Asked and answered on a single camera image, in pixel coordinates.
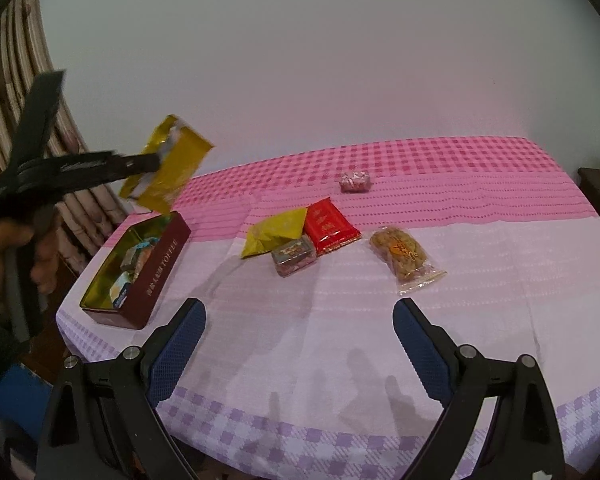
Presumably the pink checked tablecloth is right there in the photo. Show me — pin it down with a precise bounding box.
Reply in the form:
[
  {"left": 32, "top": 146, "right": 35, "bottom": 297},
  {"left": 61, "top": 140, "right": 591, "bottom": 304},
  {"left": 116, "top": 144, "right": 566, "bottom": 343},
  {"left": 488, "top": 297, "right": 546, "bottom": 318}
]
[{"left": 55, "top": 136, "right": 600, "bottom": 480}]

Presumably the dark red tin box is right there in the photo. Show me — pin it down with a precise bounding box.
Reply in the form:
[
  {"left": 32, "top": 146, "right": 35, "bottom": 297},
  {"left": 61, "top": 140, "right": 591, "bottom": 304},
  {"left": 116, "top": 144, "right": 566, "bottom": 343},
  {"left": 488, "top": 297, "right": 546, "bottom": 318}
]
[{"left": 79, "top": 211, "right": 192, "bottom": 331}]

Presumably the blue cloth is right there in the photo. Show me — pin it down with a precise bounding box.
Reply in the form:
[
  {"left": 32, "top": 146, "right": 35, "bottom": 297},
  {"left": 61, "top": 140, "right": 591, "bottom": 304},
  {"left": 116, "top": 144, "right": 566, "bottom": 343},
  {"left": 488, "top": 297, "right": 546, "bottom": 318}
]
[{"left": 0, "top": 364, "right": 57, "bottom": 443}]

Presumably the red snack packet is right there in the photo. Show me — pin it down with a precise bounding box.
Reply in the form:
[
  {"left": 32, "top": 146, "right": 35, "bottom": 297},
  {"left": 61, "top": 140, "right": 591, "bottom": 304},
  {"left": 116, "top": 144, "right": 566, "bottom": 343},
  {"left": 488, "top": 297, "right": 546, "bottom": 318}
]
[{"left": 302, "top": 199, "right": 361, "bottom": 256}]

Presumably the yellow snack packet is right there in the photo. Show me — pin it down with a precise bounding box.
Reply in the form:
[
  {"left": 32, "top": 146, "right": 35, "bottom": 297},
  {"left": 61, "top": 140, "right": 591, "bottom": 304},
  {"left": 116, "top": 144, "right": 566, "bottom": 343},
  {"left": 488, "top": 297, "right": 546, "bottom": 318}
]
[
  {"left": 239, "top": 207, "right": 309, "bottom": 260},
  {"left": 119, "top": 114, "right": 216, "bottom": 215}
]

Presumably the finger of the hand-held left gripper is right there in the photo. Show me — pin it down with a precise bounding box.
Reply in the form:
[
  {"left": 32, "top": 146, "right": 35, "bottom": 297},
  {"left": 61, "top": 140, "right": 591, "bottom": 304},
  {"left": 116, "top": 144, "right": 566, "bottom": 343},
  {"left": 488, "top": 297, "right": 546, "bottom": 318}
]
[{"left": 111, "top": 152, "right": 162, "bottom": 182}]

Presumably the person's left hand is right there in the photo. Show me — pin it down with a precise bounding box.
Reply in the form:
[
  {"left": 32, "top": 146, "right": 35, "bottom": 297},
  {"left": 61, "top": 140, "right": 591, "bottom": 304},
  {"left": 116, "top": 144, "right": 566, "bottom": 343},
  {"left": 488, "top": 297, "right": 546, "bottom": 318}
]
[{"left": 0, "top": 217, "right": 60, "bottom": 297}]

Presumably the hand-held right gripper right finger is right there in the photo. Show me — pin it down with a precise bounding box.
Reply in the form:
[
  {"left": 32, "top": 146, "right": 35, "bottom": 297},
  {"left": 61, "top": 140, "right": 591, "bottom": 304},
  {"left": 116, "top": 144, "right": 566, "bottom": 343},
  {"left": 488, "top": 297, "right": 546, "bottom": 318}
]
[{"left": 391, "top": 297, "right": 566, "bottom": 480}]

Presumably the beige patterned curtain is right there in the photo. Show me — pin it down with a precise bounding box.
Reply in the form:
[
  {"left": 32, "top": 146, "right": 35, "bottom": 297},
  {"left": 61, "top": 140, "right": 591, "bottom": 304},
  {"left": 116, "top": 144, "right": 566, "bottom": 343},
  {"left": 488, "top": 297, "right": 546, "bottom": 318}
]
[{"left": 0, "top": 0, "right": 127, "bottom": 273}]

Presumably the brown snack packet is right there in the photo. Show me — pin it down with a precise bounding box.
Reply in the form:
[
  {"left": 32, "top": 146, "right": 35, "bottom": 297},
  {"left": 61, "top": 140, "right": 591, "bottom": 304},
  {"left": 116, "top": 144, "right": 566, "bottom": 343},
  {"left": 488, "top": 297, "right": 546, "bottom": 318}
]
[{"left": 271, "top": 234, "right": 317, "bottom": 278}]

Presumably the clear packet with orange print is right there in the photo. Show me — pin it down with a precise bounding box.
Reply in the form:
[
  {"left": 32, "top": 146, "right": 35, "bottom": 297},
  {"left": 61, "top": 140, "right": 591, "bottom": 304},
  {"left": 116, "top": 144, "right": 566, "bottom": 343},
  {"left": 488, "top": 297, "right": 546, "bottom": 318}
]
[{"left": 369, "top": 226, "right": 447, "bottom": 296}]

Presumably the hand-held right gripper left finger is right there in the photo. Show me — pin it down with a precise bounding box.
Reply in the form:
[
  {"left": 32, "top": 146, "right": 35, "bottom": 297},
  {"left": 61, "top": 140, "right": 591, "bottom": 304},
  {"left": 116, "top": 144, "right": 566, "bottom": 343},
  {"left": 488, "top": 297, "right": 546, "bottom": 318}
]
[{"left": 35, "top": 297, "right": 207, "bottom": 480}]

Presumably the small pink candy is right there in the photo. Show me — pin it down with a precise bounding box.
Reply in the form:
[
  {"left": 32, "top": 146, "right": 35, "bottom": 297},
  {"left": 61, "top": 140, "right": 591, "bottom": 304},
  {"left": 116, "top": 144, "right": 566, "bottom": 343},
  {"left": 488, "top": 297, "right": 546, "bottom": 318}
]
[{"left": 340, "top": 171, "right": 371, "bottom": 194}]

